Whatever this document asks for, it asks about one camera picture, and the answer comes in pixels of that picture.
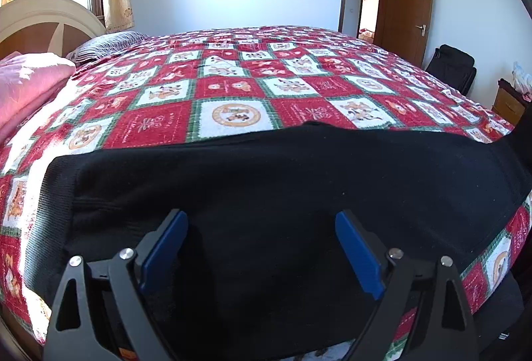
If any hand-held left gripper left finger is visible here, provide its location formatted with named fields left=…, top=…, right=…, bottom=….
left=44, top=209, right=190, bottom=361

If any pink pillow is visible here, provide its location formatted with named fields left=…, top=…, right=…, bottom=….
left=0, top=51, right=77, bottom=146

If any striped pillow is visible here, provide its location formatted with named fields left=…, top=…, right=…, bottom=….
left=66, top=31, right=148, bottom=64

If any brown wooden door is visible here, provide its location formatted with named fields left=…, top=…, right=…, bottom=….
left=373, top=0, right=435, bottom=68

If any cream wooden bed headboard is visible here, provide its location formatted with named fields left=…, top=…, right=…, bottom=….
left=0, top=0, right=106, bottom=60

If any red checked printed blanket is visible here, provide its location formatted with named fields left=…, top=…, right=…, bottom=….
left=0, top=26, right=532, bottom=361

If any black folding chair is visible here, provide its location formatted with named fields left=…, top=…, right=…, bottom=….
left=423, top=44, right=477, bottom=93

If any wooden cabinet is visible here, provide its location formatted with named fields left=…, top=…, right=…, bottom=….
left=491, top=78, right=530, bottom=126

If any clear plastic bag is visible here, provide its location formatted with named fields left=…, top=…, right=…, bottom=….
left=512, top=61, right=532, bottom=98

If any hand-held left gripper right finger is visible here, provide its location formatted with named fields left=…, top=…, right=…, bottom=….
left=334, top=209, right=483, bottom=361

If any black knit sweater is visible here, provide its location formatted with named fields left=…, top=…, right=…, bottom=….
left=25, top=121, right=532, bottom=361

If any wooden bed frame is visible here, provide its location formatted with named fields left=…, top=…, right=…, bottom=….
left=0, top=317, right=42, bottom=361

